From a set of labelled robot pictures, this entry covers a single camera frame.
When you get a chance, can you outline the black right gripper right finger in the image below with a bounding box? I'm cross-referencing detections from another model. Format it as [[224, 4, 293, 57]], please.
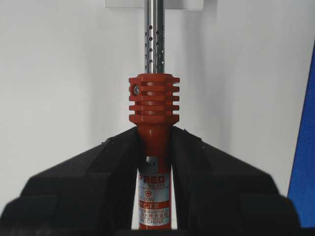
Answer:
[[170, 127, 301, 236]]

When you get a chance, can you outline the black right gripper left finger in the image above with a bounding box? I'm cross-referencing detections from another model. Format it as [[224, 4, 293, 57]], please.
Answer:
[[0, 128, 140, 236]]

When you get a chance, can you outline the blue table cloth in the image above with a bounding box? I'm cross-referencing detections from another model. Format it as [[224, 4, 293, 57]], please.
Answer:
[[287, 53, 315, 228]]

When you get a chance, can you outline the large white base board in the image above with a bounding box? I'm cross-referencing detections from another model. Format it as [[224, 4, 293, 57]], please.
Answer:
[[0, 0, 315, 197]]

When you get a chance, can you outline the small white marked block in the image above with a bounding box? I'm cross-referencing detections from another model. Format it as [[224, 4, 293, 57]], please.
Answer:
[[104, 0, 204, 10]]

